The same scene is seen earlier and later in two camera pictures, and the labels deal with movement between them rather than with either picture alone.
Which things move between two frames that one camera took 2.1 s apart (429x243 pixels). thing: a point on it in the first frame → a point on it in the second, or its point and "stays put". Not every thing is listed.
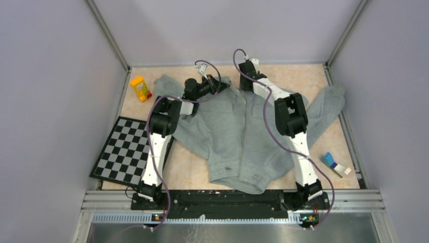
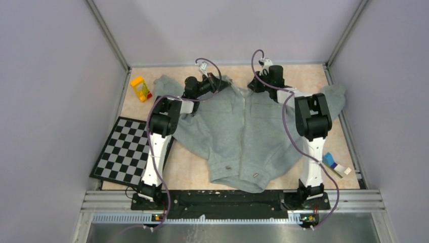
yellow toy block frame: x=141 y=88 stays put
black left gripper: x=215 y=85 stays put
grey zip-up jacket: x=239 y=130 stays put
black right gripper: x=241 y=84 → x=253 y=85
